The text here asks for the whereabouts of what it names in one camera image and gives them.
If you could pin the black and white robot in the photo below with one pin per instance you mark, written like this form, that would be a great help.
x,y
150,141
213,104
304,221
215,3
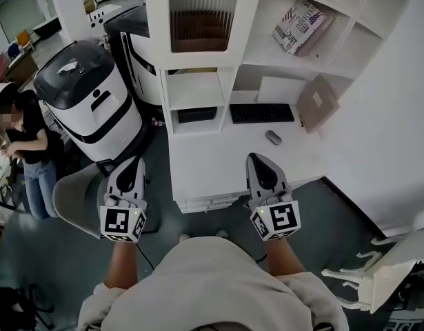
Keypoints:
x,y
139,60

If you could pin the white shelf cabinet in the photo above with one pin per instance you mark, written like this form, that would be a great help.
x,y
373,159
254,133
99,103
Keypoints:
x,y
339,60

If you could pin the black keyboard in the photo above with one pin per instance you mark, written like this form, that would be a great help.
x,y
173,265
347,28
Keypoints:
x,y
261,113

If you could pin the white box with black dots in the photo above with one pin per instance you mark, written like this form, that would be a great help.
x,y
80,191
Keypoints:
x,y
102,14

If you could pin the grey computer mouse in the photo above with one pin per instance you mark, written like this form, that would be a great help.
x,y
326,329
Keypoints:
x,y
273,137

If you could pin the brown cardboard folder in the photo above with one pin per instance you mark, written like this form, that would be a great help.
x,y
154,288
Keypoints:
x,y
316,103

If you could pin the black office chair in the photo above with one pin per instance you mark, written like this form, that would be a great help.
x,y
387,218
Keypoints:
x,y
15,305

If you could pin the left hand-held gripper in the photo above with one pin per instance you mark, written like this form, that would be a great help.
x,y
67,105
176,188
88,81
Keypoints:
x,y
119,223

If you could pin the white desk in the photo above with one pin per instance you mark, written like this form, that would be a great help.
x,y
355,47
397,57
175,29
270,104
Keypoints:
x,y
232,164

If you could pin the person's right forearm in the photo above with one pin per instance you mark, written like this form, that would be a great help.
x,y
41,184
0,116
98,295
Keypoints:
x,y
284,257

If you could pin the person's white shoe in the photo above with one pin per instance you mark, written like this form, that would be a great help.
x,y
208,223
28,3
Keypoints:
x,y
221,233
185,238

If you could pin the white ornate table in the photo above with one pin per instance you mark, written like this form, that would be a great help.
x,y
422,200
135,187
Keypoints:
x,y
384,274

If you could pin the person's left forearm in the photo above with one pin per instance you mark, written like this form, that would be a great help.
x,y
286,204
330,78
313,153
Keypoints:
x,y
122,264

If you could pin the white glass-panel cabinet door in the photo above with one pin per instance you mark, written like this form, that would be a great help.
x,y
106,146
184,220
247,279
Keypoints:
x,y
246,29

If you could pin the person's beige hoodie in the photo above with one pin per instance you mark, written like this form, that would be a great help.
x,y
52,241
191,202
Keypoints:
x,y
211,288

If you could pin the flag print book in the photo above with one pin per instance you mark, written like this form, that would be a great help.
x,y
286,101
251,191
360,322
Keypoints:
x,y
299,26

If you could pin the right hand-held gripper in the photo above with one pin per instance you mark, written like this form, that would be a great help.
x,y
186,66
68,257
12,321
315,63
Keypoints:
x,y
280,221

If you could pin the blue chair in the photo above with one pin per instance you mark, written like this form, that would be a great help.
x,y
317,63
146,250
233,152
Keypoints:
x,y
13,50

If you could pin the grey chair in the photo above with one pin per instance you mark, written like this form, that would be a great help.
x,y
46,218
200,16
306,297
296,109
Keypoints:
x,y
79,202

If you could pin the white robot with black lid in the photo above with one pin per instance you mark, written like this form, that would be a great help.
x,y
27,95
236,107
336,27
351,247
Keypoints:
x,y
89,105

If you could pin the orange chair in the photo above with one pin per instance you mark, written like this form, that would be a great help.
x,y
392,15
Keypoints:
x,y
24,39

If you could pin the white board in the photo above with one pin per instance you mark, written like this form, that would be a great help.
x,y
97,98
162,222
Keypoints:
x,y
277,90

